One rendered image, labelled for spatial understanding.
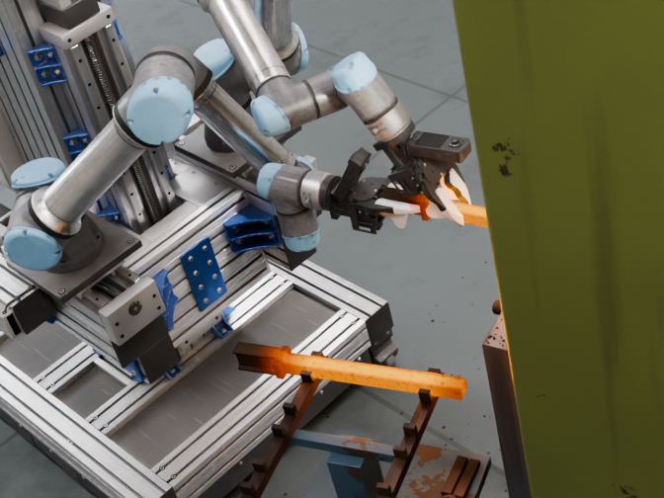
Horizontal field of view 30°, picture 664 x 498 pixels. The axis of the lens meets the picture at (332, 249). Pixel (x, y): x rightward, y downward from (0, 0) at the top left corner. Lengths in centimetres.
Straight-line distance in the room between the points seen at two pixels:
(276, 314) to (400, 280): 49
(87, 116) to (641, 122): 165
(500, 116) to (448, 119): 288
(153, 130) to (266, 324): 114
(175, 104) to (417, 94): 226
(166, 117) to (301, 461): 125
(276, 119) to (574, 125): 94
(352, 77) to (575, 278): 76
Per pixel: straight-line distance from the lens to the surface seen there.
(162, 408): 322
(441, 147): 217
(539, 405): 174
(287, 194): 242
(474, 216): 224
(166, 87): 229
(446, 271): 368
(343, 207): 240
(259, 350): 212
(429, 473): 223
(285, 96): 224
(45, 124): 284
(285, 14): 270
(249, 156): 254
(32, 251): 253
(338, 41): 488
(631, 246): 147
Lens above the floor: 241
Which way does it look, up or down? 39 degrees down
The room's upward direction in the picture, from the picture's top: 15 degrees counter-clockwise
